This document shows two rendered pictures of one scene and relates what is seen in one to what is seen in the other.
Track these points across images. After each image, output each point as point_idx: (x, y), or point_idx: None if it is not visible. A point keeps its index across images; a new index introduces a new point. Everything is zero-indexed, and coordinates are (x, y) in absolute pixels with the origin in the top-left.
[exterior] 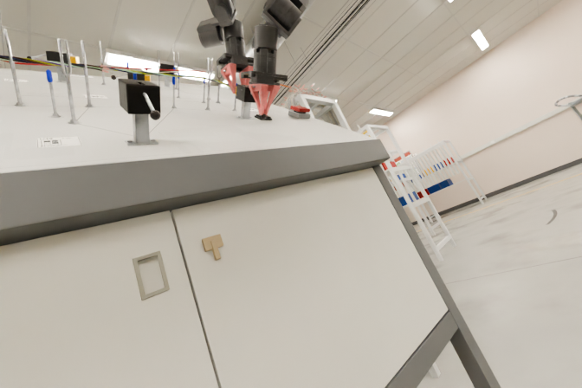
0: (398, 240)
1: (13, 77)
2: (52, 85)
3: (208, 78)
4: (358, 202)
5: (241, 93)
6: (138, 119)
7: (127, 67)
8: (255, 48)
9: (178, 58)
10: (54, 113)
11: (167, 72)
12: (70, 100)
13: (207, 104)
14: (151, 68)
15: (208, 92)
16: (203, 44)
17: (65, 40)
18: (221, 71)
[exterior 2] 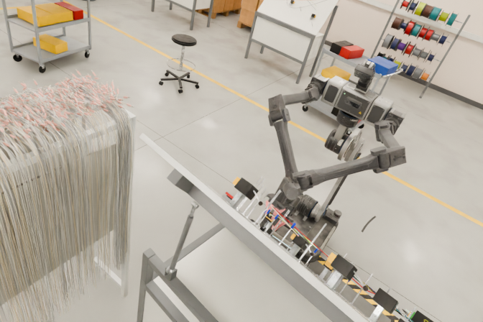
0: None
1: (359, 292)
2: (347, 282)
3: (282, 219)
4: None
5: (276, 221)
6: (326, 272)
7: (314, 244)
8: (294, 207)
9: (258, 180)
10: (340, 292)
11: (284, 221)
12: (340, 282)
13: (272, 233)
14: (301, 232)
15: (277, 226)
16: (292, 199)
17: (352, 262)
18: (279, 210)
